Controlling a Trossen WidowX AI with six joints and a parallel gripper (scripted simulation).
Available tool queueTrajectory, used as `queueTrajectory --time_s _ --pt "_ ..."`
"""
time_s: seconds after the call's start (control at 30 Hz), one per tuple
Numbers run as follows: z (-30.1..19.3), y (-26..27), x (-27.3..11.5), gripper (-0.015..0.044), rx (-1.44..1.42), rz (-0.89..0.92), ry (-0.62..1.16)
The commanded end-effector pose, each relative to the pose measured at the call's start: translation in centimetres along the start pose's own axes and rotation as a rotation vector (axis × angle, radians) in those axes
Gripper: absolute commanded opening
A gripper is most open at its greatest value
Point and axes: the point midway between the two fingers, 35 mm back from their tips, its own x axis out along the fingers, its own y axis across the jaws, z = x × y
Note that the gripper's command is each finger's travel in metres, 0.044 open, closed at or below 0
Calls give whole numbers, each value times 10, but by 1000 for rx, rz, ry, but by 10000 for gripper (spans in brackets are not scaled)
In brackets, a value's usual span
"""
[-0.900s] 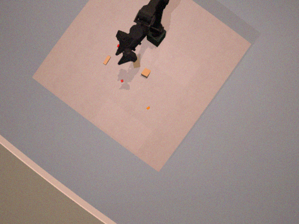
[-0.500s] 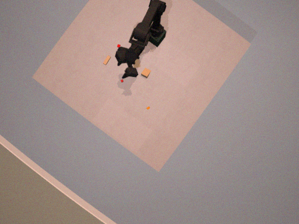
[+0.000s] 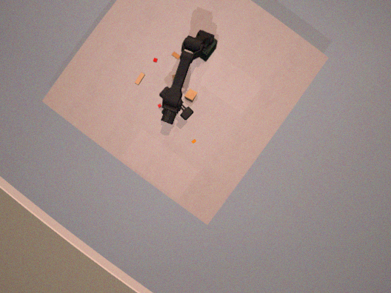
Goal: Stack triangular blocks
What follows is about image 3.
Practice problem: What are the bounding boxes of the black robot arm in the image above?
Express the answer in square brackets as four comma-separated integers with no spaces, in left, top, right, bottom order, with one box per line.
[161,30,214,124]

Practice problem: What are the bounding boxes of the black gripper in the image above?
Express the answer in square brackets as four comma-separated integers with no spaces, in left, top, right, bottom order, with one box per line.
[159,87,193,120]

